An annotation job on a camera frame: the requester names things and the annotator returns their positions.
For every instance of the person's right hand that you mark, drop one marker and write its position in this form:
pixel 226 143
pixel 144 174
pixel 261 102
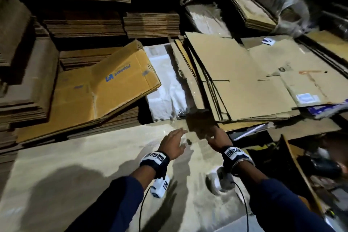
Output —
pixel 220 139

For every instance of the plywood work board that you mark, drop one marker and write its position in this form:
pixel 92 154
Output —
pixel 70 174

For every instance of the crumpled clear plastic bag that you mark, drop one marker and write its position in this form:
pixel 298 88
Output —
pixel 288 0

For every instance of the pile of brown cartons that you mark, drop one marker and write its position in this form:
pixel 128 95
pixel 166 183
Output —
pixel 255 77

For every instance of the person's right forearm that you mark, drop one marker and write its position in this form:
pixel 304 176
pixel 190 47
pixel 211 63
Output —
pixel 288 202

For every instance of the blue white printed bag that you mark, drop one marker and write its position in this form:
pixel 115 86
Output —
pixel 326 110

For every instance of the person's left hand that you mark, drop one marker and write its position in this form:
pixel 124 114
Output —
pixel 171 145

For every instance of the clear plastic sheet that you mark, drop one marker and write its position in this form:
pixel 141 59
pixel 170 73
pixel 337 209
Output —
pixel 209 20

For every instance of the white plastic sack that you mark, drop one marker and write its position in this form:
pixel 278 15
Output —
pixel 166 87

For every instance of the stacks of flat cardboard bundles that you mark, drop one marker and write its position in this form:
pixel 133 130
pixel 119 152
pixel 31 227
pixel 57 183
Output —
pixel 32 77

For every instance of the person's left forearm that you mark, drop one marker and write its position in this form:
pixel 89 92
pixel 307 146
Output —
pixel 114 202

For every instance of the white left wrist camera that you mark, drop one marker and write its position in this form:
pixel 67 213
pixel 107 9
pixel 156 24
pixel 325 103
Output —
pixel 159 186

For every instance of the black right wrist band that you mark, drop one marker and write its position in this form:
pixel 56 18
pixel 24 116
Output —
pixel 236 158

